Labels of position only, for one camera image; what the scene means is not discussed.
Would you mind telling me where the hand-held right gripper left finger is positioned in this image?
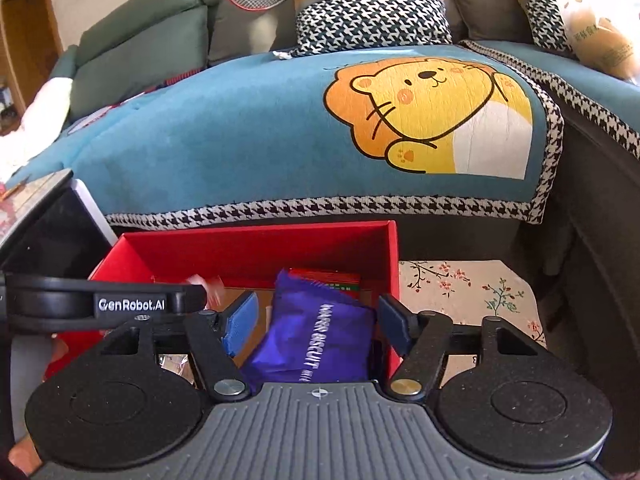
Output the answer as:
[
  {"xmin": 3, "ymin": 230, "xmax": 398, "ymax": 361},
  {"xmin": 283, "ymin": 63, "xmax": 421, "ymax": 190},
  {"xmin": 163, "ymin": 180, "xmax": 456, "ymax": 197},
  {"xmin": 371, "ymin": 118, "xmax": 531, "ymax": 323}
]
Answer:
[{"xmin": 100, "ymin": 290, "xmax": 261, "ymax": 404}]

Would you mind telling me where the grey sofa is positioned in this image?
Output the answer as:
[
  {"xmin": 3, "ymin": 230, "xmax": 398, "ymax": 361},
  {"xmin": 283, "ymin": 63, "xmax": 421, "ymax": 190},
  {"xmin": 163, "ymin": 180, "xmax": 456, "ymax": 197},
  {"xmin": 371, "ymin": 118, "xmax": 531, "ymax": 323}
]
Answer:
[{"xmin": 0, "ymin": 0, "xmax": 640, "ymax": 461}]

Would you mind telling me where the red cardboard box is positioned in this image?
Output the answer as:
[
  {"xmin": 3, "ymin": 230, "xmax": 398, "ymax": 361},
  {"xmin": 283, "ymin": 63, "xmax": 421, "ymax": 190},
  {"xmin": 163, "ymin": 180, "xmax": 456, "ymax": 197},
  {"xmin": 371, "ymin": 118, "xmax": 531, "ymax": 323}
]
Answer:
[{"xmin": 44, "ymin": 220, "xmax": 402, "ymax": 382}]

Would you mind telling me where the white cloth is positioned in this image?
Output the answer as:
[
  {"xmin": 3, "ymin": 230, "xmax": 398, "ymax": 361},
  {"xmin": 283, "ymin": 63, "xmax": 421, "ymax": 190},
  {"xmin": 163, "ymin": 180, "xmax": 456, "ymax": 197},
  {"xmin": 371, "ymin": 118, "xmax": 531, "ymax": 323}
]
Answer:
[{"xmin": 0, "ymin": 76, "xmax": 74, "ymax": 182}]

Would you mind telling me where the grey sofa cushion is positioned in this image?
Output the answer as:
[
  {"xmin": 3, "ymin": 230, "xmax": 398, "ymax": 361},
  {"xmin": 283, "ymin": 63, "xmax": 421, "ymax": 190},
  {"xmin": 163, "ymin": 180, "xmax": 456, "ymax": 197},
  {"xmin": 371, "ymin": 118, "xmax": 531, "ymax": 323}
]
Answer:
[
  {"xmin": 206, "ymin": 0, "xmax": 302, "ymax": 64},
  {"xmin": 435, "ymin": 0, "xmax": 534, "ymax": 44}
]

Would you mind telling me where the floral cloth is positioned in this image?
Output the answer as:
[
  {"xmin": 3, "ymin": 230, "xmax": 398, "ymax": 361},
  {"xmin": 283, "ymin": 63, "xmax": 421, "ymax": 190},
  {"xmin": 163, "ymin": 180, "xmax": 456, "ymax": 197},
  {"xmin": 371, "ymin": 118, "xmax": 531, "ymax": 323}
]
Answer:
[{"xmin": 398, "ymin": 259, "xmax": 547, "ymax": 357}]

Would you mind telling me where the red and green snack packet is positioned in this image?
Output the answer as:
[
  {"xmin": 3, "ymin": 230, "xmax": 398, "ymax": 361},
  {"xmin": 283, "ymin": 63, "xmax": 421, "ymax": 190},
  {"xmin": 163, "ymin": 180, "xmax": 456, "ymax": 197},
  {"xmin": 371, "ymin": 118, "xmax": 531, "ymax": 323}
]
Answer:
[{"xmin": 288, "ymin": 267, "xmax": 362, "ymax": 297}]

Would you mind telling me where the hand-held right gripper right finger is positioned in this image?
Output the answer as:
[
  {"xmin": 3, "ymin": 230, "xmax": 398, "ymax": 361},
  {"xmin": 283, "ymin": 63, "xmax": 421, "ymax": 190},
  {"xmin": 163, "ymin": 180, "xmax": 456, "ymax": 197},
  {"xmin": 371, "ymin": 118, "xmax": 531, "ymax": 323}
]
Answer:
[{"xmin": 377, "ymin": 294, "xmax": 549, "ymax": 404}]

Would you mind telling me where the wooden door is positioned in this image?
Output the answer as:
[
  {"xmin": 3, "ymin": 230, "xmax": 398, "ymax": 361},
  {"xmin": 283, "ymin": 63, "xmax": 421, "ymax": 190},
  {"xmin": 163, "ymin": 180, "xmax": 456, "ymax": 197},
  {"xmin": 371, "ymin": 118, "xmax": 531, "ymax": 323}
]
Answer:
[{"xmin": 0, "ymin": 0, "xmax": 64, "ymax": 137}]

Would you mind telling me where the white plastic bag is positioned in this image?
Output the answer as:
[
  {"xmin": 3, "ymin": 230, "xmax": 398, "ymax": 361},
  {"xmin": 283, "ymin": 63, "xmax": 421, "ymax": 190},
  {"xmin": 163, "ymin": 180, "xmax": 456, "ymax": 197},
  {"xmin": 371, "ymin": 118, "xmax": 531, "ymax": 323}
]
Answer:
[{"xmin": 545, "ymin": 0, "xmax": 640, "ymax": 82}]

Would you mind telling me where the black device with silver edge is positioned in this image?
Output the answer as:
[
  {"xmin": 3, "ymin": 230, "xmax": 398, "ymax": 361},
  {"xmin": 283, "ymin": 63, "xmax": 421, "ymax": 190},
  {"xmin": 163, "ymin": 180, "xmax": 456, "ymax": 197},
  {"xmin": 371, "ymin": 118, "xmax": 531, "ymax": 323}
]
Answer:
[{"xmin": 0, "ymin": 169, "xmax": 120, "ymax": 282}]

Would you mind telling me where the large green sofa cushion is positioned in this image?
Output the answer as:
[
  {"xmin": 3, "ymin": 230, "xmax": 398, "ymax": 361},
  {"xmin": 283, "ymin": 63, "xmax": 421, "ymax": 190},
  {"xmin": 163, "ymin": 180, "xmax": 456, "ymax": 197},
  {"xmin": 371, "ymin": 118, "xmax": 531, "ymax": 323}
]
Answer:
[{"xmin": 69, "ymin": 5, "xmax": 211, "ymax": 122}]

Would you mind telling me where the teal houndstooth trim sofa cover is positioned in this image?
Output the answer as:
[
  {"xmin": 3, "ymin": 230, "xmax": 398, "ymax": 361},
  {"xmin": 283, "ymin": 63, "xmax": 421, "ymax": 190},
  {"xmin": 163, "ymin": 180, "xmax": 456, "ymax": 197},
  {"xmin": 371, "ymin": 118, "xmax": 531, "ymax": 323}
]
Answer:
[{"xmin": 457, "ymin": 39, "xmax": 640, "ymax": 162}]

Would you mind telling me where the blue lion print blanket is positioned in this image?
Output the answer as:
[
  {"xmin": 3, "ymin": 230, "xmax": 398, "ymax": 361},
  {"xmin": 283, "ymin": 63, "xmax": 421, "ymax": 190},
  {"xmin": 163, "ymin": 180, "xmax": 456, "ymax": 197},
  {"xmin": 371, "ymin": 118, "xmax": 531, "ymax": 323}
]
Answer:
[{"xmin": 0, "ymin": 45, "xmax": 566, "ymax": 234}]

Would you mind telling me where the silver packet with food picture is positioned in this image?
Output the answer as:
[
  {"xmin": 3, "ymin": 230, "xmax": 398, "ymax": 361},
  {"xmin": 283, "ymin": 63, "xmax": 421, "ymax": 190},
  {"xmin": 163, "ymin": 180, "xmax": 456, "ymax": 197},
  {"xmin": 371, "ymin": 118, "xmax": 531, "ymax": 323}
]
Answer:
[{"xmin": 159, "ymin": 353, "xmax": 197, "ymax": 382}]

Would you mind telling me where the green upper sofa cushion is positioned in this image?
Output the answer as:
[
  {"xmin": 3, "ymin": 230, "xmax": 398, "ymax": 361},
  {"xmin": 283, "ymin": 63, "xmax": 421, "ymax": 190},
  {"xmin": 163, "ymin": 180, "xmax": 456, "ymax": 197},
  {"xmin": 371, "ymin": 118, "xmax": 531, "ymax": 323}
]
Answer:
[{"xmin": 76, "ymin": 0, "xmax": 199, "ymax": 62}]

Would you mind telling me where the purple snack packet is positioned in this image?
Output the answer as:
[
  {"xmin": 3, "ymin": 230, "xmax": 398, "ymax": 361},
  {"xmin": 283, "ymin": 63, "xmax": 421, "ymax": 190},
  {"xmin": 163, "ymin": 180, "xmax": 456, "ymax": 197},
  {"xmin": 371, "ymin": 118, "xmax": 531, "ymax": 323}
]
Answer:
[{"xmin": 240, "ymin": 267, "xmax": 377, "ymax": 387}]

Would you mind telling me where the small orange houndstooth pillow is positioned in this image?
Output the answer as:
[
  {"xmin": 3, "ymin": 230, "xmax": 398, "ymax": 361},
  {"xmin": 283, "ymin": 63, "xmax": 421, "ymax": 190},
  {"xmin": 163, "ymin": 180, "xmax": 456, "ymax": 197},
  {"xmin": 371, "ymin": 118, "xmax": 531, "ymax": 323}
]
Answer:
[{"xmin": 501, "ymin": 0, "xmax": 577, "ymax": 54}]

